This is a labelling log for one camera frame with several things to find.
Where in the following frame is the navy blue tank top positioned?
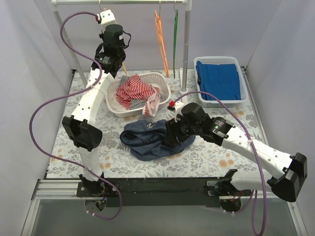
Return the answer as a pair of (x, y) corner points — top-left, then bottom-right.
(120, 119), (195, 161)

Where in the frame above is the yellow clothes hanger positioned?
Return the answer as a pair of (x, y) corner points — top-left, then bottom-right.
(98, 0), (127, 75)

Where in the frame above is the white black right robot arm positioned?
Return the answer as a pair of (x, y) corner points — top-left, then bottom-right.
(165, 101), (308, 202)

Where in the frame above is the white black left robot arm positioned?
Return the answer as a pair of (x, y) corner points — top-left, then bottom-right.
(62, 24), (128, 197)

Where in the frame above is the orange clothes hanger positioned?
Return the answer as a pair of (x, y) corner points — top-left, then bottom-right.
(155, 0), (169, 78)

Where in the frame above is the green clothes hanger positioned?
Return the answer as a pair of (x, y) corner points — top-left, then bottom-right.
(173, 0), (178, 79)

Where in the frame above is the red white striped garment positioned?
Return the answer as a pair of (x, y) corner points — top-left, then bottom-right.
(116, 75), (160, 117)

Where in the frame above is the white oval laundry basket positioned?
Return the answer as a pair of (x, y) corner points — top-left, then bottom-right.
(105, 72), (171, 118)

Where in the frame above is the blue folded cloth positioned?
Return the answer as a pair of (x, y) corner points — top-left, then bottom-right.
(195, 61), (241, 101)

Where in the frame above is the grey garment in basket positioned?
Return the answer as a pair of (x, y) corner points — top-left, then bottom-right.
(119, 75), (145, 110)

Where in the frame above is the white rectangular basket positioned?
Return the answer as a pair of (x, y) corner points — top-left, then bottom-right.
(193, 56), (249, 107)

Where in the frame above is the silver clothes rack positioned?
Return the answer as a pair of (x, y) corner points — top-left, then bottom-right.
(51, 0), (193, 116)

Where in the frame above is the floral table mat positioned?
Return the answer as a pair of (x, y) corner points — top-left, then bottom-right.
(46, 69), (265, 179)

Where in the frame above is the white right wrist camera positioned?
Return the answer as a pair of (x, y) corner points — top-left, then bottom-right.
(167, 101), (185, 121)

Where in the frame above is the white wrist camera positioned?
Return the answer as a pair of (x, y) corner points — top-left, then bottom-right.
(96, 9), (117, 31)
(167, 101), (185, 121)

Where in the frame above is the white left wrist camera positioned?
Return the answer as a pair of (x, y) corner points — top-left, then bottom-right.
(96, 9), (117, 31)

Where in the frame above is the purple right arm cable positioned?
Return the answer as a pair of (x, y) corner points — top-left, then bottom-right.
(173, 90), (268, 236)

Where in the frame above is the aluminium frame rail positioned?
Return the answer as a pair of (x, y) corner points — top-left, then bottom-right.
(21, 179), (80, 236)

